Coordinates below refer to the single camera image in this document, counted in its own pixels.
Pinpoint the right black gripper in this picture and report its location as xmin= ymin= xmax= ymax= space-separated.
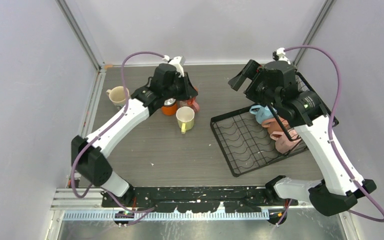
xmin=228 ymin=59 xmax=280 ymax=109

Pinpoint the salmon pink mug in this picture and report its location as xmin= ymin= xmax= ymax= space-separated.
xmin=261 ymin=117 xmax=291 ymax=135

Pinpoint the black wire dish rack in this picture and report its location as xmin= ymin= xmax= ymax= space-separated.
xmin=209 ymin=71 xmax=340 ymax=178

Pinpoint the cream patterned mug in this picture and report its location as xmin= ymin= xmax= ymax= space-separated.
xmin=106 ymin=86 xmax=130 ymax=108

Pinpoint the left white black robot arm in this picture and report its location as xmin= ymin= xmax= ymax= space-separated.
xmin=71 ymin=61 xmax=198 ymax=207

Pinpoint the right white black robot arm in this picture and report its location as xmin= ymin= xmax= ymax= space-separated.
xmin=228 ymin=60 xmax=377 ymax=216

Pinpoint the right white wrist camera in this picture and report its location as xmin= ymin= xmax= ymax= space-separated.
xmin=272 ymin=47 xmax=291 ymax=65

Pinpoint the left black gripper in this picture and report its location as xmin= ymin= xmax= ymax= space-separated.
xmin=163 ymin=72 xmax=198 ymax=102

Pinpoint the orange mug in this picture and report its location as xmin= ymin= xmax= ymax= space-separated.
xmin=161 ymin=102 xmax=178 ymax=116

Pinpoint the lime green mug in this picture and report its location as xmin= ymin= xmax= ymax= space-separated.
xmin=175 ymin=106 xmax=195 ymax=134

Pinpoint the light blue faceted mug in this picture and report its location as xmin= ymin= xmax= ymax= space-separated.
xmin=249 ymin=105 xmax=274 ymax=125

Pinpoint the aluminium rail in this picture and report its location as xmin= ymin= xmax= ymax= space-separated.
xmin=50 ymin=189 xmax=276 ymax=225

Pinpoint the light pink mug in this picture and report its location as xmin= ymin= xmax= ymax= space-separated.
xmin=270 ymin=128 xmax=301 ymax=154

